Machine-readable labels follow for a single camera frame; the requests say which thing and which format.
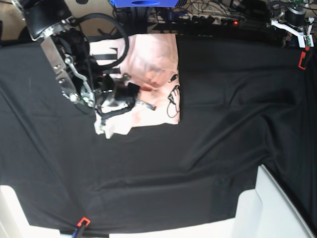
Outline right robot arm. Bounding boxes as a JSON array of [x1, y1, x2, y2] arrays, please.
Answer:
[[12, 0, 140, 119]]

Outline white panel left front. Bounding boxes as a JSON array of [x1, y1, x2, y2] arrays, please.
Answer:
[[0, 185, 61, 238]]

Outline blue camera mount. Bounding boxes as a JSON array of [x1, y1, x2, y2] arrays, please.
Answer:
[[110, 0, 178, 7]]

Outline white panel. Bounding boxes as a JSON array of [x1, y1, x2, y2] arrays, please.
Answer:
[[227, 165, 317, 238], [0, 185, 61, 238]]

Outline black table cloth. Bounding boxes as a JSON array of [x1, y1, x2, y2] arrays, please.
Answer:
[[0, 37, 317, 236]]

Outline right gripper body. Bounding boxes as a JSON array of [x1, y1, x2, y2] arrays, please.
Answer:
[[95, 74, 136, 110]]

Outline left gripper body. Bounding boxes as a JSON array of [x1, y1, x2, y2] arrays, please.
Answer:
[[284, 7, 306, 26]]

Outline white panel right front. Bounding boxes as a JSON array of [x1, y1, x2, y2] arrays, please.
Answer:
[[227, 165, 317, 238]]

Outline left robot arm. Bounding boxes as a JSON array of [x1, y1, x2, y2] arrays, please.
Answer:
[[267, 0, 311, 27]]

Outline pink T-shirt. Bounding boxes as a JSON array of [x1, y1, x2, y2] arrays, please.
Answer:
[[88, 33, 181, 136]]

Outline red clamp right side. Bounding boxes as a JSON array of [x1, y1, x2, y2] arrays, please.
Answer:
[[298, 47, 310, 70]]

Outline red blue clamp front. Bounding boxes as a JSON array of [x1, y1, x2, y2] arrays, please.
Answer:
[[72, 217, 91, 238]]

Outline power strip with cables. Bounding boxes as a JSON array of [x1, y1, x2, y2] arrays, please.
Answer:
[[172, 13, 247, 27]]

